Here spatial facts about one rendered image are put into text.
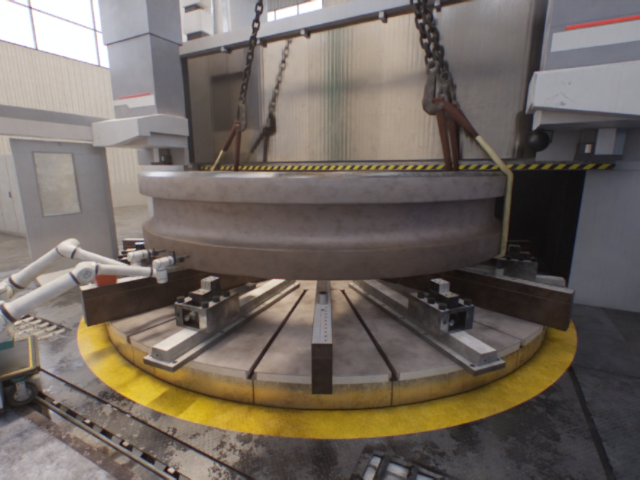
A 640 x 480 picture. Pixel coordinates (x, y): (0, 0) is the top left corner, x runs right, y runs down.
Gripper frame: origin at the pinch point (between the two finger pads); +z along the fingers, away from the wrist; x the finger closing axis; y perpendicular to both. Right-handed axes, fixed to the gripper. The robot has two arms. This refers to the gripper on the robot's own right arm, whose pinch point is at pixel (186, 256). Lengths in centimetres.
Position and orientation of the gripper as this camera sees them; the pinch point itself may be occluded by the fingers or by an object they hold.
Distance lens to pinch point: 345.3
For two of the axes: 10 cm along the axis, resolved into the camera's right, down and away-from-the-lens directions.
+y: 0.0, 9.8, 2.0
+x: 8.7, 1.0, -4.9
